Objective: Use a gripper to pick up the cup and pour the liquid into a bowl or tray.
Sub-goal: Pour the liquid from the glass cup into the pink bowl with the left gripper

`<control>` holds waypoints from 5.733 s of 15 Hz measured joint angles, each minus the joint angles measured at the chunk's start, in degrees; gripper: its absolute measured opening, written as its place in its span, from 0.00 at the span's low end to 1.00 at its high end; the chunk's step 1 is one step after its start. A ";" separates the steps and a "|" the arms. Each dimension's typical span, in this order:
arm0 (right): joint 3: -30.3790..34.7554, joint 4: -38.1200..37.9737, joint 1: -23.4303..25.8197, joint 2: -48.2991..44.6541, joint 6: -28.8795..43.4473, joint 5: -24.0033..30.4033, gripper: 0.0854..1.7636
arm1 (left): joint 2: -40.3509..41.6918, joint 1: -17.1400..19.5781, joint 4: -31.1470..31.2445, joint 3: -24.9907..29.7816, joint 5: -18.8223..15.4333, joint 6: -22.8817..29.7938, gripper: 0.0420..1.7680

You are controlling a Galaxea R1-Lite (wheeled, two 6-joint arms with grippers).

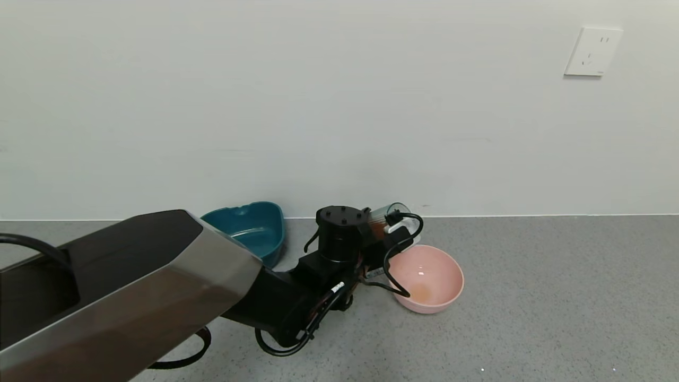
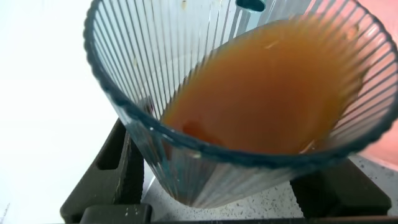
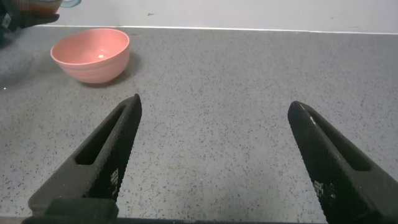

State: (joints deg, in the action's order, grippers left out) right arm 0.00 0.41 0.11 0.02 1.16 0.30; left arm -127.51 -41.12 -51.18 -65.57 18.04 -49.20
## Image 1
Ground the translucent blue ribbed cup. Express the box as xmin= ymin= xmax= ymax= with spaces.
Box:
xmin=367 ymin=203 xmax=412 ymax=239

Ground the pink bowl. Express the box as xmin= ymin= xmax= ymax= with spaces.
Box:
xmin=387 ymin=244 xmax=465 ymax=315

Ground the dark teal plastic basin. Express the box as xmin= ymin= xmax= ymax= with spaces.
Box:
xmin=201 ymin=202 xmax=287 ymax=268

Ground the black camera cable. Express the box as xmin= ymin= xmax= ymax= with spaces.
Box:
xmin=383 ymin=212 xmax=424 ymax=298

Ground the black wrist cable harness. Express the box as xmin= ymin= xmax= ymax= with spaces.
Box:
xmin=255 ymin=281 xmax=345 ymax=357

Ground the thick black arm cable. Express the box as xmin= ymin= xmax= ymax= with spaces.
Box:
xmin=147 ymin=326 xmax=212 ymax=370
xmin=0 ymin=233 xmax=72 ymax=266

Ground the white wall socket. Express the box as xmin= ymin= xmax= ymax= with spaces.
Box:
xmin=564 ymin=27 xmax=624 ymax=77

